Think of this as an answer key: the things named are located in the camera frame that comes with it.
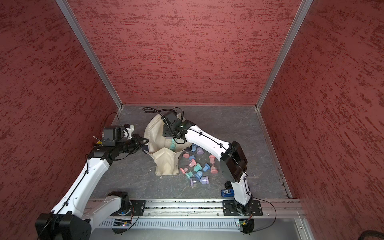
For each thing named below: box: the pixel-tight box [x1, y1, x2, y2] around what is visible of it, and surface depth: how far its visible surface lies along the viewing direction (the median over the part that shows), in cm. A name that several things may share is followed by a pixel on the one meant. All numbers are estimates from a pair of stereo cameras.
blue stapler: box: [220, 188, 235, 198], surface depth 78 cm
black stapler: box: [224, 180, 233, 189], surface depth 81 cm
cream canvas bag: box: [143, 113, 193, 176], surface depth 85 cm
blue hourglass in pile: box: [195, 163, 211, 181], surface depth 87 cm
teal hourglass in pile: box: [185, 163, 203, 180], surface depth 87 cm
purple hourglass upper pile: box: [196, 147, 204, 155], surface depth 94 cm
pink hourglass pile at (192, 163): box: [179, 159, 197, 175], surface depth 89 cm
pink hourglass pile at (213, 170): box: [209, 155, 218, 174], surface depth 88 cm
